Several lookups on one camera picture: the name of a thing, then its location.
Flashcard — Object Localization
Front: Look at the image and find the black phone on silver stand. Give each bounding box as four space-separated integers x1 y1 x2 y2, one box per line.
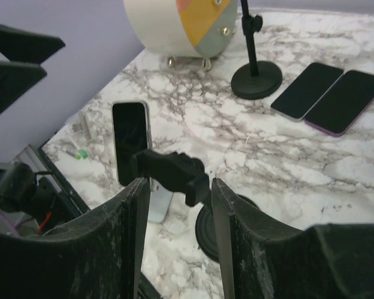
112 101 152 186

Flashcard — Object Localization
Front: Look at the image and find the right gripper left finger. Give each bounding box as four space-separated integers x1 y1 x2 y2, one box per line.
0 178 150 298

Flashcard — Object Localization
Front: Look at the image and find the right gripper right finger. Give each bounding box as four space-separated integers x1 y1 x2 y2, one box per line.
212 178 374 298

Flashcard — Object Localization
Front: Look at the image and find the silver flat phone stand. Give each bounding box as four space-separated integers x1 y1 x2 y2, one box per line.
148 181 173 223

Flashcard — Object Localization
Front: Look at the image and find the black phone stand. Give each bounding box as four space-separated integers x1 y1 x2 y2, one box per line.
130 148 259 262
231 1 282 100

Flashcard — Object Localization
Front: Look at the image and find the purple edged black phone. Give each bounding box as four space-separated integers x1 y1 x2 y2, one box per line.
304 70 374 137

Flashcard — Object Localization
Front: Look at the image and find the small green item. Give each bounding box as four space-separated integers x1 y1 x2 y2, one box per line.
65 149 88 159

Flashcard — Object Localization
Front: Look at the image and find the silver edged black phone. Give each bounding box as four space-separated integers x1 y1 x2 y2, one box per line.
271 62 343 121

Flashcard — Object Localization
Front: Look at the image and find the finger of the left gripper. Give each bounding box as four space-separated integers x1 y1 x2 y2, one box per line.
0 24 65 64
0 61 47 114

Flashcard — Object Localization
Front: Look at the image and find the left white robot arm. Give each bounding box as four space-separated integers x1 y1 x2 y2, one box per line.
0 24 88 235

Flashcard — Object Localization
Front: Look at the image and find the cream cylindrical box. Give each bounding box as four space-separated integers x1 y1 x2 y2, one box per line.
123 0 238 71

